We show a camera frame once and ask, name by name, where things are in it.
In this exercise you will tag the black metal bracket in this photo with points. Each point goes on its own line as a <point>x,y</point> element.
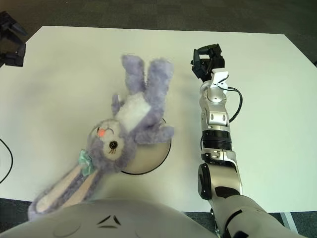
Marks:
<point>215,223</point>

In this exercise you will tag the grey robot torso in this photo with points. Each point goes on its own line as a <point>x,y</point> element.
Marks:
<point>111,220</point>

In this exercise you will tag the purple plush bunny doll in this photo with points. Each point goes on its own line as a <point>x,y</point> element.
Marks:
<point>138,114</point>

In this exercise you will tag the white plate with black rim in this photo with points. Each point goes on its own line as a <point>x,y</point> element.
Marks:
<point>153,158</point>

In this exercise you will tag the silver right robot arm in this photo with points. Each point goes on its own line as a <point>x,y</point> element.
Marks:
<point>218,124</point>

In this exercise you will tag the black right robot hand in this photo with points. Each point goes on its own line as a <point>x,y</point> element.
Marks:
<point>210,63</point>

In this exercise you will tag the grey table leg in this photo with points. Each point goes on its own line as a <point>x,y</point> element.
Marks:
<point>289,221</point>

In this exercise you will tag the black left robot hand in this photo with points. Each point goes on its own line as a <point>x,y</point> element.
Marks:
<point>15,52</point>

